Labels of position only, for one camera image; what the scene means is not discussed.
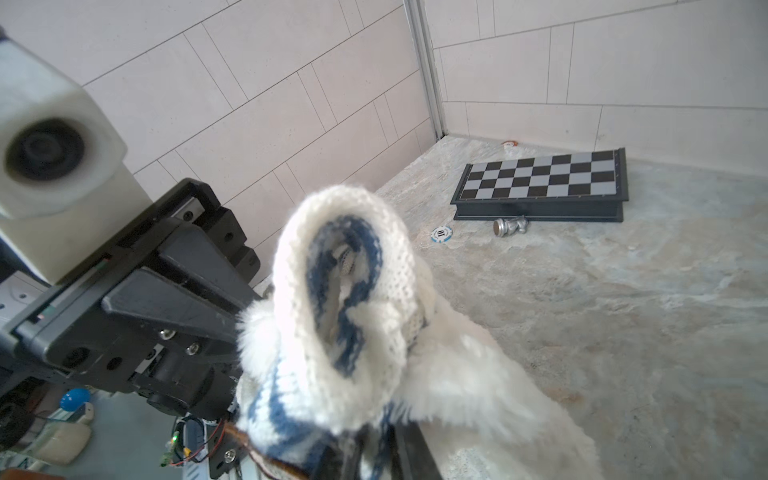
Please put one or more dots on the blue white striped sweater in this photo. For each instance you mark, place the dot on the blue white striped sweater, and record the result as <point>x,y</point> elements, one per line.
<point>326,353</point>

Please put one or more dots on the silver chess piece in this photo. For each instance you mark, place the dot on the silver chess piece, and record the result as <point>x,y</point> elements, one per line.
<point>504,227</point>

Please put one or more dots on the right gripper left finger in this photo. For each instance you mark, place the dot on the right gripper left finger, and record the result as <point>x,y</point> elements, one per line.
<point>341,459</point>

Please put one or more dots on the black white chessboard box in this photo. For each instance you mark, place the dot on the black white chessboard box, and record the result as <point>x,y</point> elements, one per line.
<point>578,187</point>

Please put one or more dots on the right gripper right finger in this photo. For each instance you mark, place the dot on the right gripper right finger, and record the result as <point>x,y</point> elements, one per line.
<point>411,457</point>

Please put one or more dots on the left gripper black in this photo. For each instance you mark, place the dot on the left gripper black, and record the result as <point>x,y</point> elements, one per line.
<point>153,311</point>

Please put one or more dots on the white teddy bear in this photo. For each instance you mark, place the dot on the white teddy bear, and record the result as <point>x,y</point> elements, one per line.
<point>459,376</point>

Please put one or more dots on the small poker chip on table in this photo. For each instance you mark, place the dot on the small poker chip on table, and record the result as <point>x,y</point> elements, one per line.
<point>441,234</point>

